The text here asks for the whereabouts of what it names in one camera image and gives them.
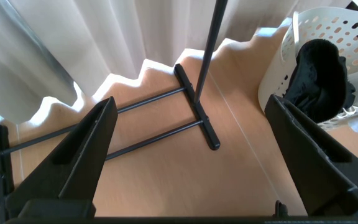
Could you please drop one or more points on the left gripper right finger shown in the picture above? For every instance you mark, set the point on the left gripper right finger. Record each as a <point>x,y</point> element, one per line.
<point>319,186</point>

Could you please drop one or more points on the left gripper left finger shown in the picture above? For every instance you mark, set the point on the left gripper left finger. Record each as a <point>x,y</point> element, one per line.
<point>73,174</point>

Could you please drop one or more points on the white laundry basket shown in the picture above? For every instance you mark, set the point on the white laundry basket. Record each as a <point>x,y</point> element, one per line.
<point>272,77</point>

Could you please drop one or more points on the black clothes rack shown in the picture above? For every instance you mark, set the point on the black clothes rack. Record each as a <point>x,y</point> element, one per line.
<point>211,40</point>

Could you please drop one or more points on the black garment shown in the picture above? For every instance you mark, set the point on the black garment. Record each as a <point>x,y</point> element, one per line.
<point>319,81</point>

